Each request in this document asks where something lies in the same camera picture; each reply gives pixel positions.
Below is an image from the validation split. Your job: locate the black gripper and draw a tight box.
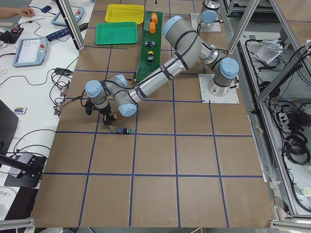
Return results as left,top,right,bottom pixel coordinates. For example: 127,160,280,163
102,108,113,125

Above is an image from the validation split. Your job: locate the plain orange cylinder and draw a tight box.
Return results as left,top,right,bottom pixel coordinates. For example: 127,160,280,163
149,22,156,34

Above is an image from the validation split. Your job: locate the orange cylinder with 4680 label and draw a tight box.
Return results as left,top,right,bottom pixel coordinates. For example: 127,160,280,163
151,12,158,24

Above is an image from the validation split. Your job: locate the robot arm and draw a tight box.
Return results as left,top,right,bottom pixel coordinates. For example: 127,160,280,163
85,16,240,125
201,0,220,24

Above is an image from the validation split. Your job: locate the green conveyor belt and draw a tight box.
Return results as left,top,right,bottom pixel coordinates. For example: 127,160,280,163
136,11,163,82

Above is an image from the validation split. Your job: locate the green plastic tray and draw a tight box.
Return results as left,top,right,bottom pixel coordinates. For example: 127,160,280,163
95,22,138,45

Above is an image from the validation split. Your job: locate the black power adapter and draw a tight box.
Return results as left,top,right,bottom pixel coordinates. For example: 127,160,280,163
78,23,88,32

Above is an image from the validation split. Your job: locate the lower teach pendant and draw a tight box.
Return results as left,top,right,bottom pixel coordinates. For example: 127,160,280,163
12,37,48,67

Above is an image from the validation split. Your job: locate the teach pendant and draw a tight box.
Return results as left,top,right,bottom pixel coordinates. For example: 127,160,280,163
51,5,85,27
12,37,48,67

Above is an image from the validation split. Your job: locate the yellow plastic tray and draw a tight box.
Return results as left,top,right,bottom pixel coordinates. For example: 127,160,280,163
105,4,144,25

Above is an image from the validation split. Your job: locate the upper teach pendant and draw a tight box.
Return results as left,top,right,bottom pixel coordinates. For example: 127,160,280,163
51,5,85,27

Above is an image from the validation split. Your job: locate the red black power cable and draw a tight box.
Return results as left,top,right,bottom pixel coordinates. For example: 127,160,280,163
54,77,137,110

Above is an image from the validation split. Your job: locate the aluminium frame post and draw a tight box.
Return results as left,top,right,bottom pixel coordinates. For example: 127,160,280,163
55,0,85,51

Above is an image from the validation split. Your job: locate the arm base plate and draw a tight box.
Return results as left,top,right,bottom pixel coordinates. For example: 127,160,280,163
190,13,221,33
198,74,240,104

